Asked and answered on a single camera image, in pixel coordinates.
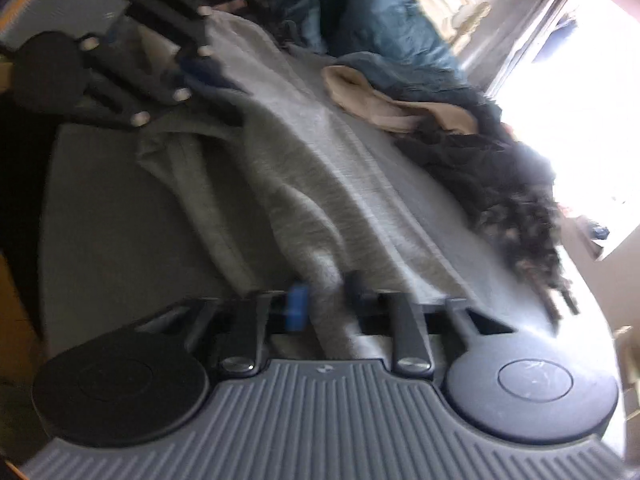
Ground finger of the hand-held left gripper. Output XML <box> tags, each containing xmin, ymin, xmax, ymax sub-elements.
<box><xmin>79</xmin><ymin>34</ymin><xmax>222</xmax><ymax>127</ymax></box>
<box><xmin>121</xmin><ymin>0</ymin><xmax>217</xmax><ymax>59</ymax></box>

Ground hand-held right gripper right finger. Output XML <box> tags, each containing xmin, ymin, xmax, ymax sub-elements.
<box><xmin>345</xmin><ymin>270</ymin><xmax>516</xmax><ymax>377</ymax></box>

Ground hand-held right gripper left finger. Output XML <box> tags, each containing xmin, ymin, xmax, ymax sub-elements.
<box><xmin>135</xmin><ymin>282</ymin><xmax>308</xmax><ymax>377</ymax></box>

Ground grey hoodie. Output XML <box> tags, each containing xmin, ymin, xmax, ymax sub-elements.
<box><xmin>134</xmin><ymin>10</ymin><xmax>482</xmax><ymax>357</ymax></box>

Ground black garment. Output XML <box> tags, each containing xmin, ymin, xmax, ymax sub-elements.
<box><xmin>394</xmin><ymin>89</ymin><xmax>557</xmax><ymax>242</ymax></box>

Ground beige zip jacket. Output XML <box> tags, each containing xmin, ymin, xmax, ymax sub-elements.
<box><xmin>321</xmin><ymin>64</ymin><xmax>479</xmax><ymax>137</ymax></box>

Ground blue denim jeans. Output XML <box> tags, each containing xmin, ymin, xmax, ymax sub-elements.
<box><xmin>329</xmin><ymin>51</ymin><xmax>502</xmax><ymax>112</ymax></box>

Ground bright window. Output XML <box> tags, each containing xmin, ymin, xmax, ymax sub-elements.
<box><xmin>494</xmin><ymin>0</ymin><xmax>640</xmax><ymax>262</ymax></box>

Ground light curtain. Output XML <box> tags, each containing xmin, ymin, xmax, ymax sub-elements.
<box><xmin>459</xmin><ymin>0</ymin><xmax>597</xmax><ymax>97</ymax></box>

